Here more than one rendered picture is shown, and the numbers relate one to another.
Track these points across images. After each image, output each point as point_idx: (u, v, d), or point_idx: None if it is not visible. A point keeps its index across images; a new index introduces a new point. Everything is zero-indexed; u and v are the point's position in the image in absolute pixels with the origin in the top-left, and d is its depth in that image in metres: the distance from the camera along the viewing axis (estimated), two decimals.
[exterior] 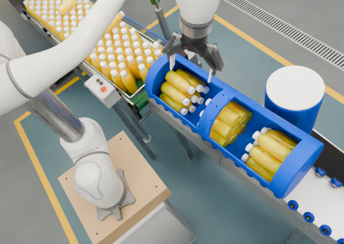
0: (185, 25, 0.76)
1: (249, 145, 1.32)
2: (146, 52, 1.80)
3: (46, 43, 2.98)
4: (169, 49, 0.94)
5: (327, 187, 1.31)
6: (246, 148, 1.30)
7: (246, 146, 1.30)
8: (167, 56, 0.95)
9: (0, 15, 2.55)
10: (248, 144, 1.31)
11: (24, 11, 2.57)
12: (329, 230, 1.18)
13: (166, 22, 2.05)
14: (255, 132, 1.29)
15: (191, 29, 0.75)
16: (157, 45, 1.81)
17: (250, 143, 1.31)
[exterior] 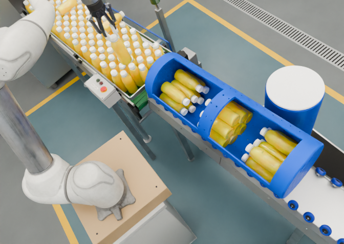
0: None
1: (249, 145, 1.32)
2: (146, 52, 1.80)
3: (46, 43, 2.98)
4: (112, 22, 1.44)
5: (327, 187, 1.31)
6: (246, 148, 1.30)
7: (246, 146, 1.31)
8: None
9: (0, 15, 2.55)
10: (248, 144, 1.31)
11: (24, 11, 2.57)
12: (329, 230, 1.18)
13: (166, 22, 2.05)
14: (114, 36, 1.48)
15: None
16: (157, 45, 1.81)
17: (250, 143, 1.31)
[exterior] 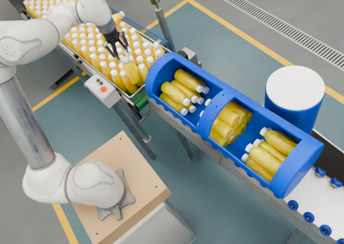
0: None
1: (249, 145, 1.32)
2: (146, 52, 1.80)
3: None
4: (125, 46, 1.58)
5: (327, 187, 1.31)
6: (246, 148, 1.30)
7: (246, 146, 1.31)
8: None
9: (0, 15, 2.55)
10: (248, 144, 1.31)
11: (24, 11, 2.57)
12: (329, 230, 1.18)
13: (166, 22, 2.05)
14: (126, 58, 1.62)
15: None
16: (157, 45, 1.81)
17: (250, 143, 1.31)
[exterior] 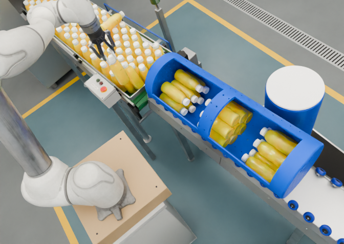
0: None
1: (112, 58, 1.57)
2: (146, 52, 1.80)
3: None
4: (111, 47, 1.52)
5: (327, 187, 1.31)
6: (111, 62, 1.56)
7: (111, 61, 1.55)
8: None
9: (0, 15, 2.55)
10: (113, 59, 1.56)
11: (24, 11, 2.57)
12: (329, 230, 1.18)
13: (166, 22, 2.05)
14: (125, 63, 1.71)
15: None
16: (157, 45, 1.81)
17: (114, 59, 1.56)
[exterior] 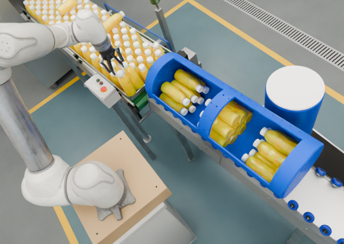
0: None
1: (120, 71, 1.67)
2: (146, 52, 1.80)
3: None
4: (120, 62, 1.62)
5: (327, 187, 1.31)
6: (119, 75, 1.66)
7: (119, 74, 1.66)
8: None
9: (0, 15, 2.55)
10: (121, 73, 1.66)
11: (24, 11, 2.57)
12: (329, 230, 1.18)
13: (166, 22, 2.05)
14: (125, 63, 1.71)
15: None
16: (157, 45, 1.81)
17: (122, 72, 1.66)
